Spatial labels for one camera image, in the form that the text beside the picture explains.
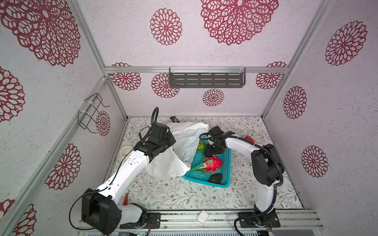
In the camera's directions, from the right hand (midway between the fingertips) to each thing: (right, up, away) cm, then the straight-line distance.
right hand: (207, 150), depth 96 cm
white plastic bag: (-18, 0, -28) cm, 33 cm away
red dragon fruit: (0, -7, -10) cm, 13 cm away
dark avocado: (+4, -14, -13) cm, 19 cm away
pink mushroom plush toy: (+29, +8, +4) cm, 30 cm away
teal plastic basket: (+11, -12, -3) cm, 17 cm away
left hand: (-20, +8, -15) cm, 27 cm away
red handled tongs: (-47, -26, -16) cm, 56 cm away
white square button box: (-5, -31, -20) cm, 38 cm away
